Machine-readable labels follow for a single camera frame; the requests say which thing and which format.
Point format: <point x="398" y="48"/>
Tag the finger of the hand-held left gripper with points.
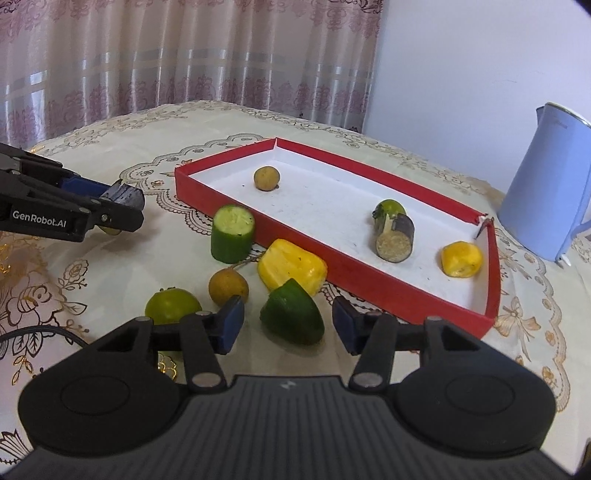
<point x="124" y="219"/>
<point x="85" y="187"/>

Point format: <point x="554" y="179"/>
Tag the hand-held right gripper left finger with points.
<point x="231" y="325"/>

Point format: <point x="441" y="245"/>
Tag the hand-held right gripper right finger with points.
<point x="346" y="325"/>

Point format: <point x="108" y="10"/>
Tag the dark purple sugarcane piece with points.
<point x="127" y="196"/>
<point x="395" y="242"/>

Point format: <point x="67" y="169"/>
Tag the small tan longan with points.
<point x="226" y="286"/>

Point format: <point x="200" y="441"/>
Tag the green orange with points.
<point x="173" y="305"/>
<point x="391" y="208"/>

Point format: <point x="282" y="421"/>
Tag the yellow pepper piece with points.
<point x="288" y="265"/>

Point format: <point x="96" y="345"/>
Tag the cut cucumber piece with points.
<point x="232" y="240"/>

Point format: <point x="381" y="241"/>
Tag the red cardboard box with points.
<point x="323" y="207"/>

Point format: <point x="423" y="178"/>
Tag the large tan longan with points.
<point x="266" y="178"/>

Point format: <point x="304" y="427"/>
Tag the pink floral curtain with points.
<point x="184" y="55"/>

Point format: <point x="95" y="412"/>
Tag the light blue electric kettle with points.
<point x="545" y="184"/>

